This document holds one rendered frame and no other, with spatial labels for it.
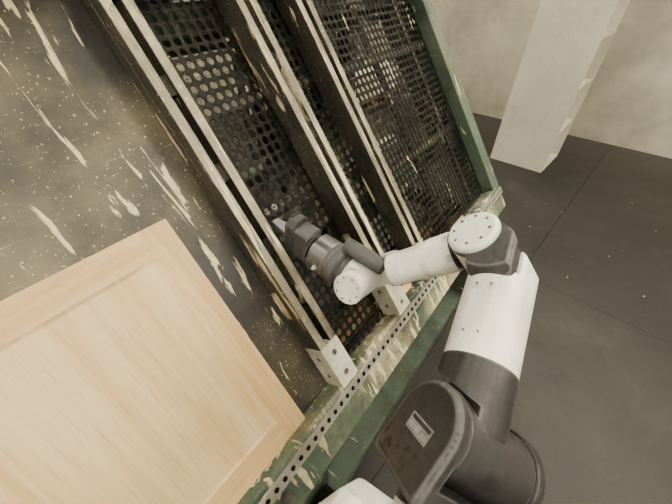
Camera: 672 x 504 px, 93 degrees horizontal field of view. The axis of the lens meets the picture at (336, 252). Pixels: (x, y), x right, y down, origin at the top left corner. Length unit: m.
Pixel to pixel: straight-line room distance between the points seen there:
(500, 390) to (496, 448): 0.06
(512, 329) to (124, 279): 0.63
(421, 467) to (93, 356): 0.55
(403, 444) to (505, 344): 0.16
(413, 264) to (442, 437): 0.31
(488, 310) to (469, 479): 0.18
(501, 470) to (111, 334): 0.61
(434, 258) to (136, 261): 0.54
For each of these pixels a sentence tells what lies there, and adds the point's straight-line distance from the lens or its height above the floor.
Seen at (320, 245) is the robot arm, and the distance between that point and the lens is 0.68.
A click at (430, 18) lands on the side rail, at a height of 1.56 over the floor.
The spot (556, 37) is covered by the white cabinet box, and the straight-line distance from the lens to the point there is 4.05.
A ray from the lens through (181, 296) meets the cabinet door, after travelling 0.71.
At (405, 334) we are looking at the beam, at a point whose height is 0.85.
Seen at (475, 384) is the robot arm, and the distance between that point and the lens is 0.41.
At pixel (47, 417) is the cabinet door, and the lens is 0.72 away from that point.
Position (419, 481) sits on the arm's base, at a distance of 0.38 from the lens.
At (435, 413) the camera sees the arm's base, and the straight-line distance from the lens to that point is 0.39.
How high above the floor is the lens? 1.72
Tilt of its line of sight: 41 degrees down
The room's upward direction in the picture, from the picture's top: 1 degrees counter-clockwise
